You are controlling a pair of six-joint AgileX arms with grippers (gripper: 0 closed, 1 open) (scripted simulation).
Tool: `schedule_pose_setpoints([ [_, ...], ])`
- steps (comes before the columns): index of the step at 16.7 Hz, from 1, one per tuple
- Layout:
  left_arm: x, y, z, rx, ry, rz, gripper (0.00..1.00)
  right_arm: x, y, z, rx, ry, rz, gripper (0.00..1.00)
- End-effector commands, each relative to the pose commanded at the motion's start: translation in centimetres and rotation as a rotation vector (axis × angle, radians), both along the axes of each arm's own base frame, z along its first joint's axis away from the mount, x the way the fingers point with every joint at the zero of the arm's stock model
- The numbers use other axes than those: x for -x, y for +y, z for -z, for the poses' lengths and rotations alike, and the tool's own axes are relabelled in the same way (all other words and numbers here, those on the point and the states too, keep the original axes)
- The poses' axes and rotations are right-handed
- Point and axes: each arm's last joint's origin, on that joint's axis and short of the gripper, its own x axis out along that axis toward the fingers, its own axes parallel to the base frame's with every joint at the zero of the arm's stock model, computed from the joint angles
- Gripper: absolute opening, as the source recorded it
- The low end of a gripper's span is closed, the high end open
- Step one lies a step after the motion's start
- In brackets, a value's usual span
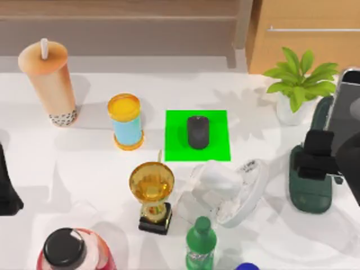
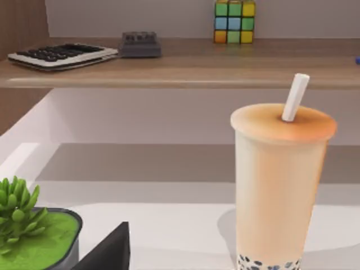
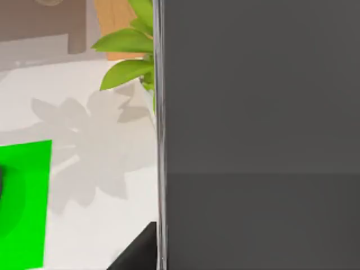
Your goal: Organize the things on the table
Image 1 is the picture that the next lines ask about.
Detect dark green slipper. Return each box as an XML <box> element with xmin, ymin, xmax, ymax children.
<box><xmin>287</xmin><ymin>95</ymin><xmax>336</xmax><ymax>215</ymax></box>

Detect green plant, white pot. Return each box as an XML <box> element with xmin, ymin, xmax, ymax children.
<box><xmin>262</xmin><ymin>47</ymin><xmax>340</xmax><ymax>126</ymax></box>

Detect white table fan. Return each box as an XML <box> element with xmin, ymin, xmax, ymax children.
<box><xmin>176</xmin><ymin>158</ymin><xmax>270</xmax><ymax>229</ymax></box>

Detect wooden cupboard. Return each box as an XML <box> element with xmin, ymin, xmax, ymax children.
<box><xmin>246</xmin><ymin>0</ymin><xmax>360</xmax><ymax>75</ymax></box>

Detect blue round cap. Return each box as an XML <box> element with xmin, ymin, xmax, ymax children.
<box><xmin>233</xmin><ymin>262</ymin><xmax>259</xmax><ymax>270</ymax></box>

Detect black computer mouse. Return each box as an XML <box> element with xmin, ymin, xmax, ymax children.
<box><xmin>186</xmin><ymin>115</ymin><xmax>210</xmax><ymax>150</ymax></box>

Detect green bottle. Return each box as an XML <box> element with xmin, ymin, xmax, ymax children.
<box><xmin>185</xmin><ymin>215</ymin><xmax>218</xmax><ymax>270</ymax></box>

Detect flat green square mat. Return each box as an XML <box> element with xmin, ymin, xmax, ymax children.
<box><xmin>164</xmin><ymin>109</ymin><xmax>232</xmax><ymax>163</ymax></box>

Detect gold trophy, black base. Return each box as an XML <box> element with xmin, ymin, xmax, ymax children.
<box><xmin>129</xmin><ymin>150</ymin><xmax>176</xmax><ymax>236</ymax></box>

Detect yellow can, blue label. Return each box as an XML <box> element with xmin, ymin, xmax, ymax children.
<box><xmin>107</xmin><ymin>93</ymin><xmax>146</xmax><ymax>151</ymax></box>

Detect wooden open shelves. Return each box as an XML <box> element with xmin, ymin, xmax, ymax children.
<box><xmin>0</xmin><ymin>0</ymin><xmax>254</xmax><ymax>69</ymax></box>

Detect red bottle, black cap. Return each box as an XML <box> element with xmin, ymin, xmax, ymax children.
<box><xmin>36</xmin><ymin>227</ymin><xmax>118</xmax><ymax>270</ymax></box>

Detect brown bubble tea cup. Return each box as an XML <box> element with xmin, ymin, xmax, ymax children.
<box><xmin>17</xmin><ymin>40</ymin><xmax>78</xmax><ymax>128</ymax></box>

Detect white straw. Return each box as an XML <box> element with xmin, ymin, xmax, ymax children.
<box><xmin>39</xmin><ymin>38</ymin><xmax>49</xmax><ymax>60</ymax></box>

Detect long metal handle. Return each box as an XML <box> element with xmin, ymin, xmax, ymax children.
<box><xmin>266</xmin><ymin>25</ymin><xmax>360</xmax><ymax>33</ymax></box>

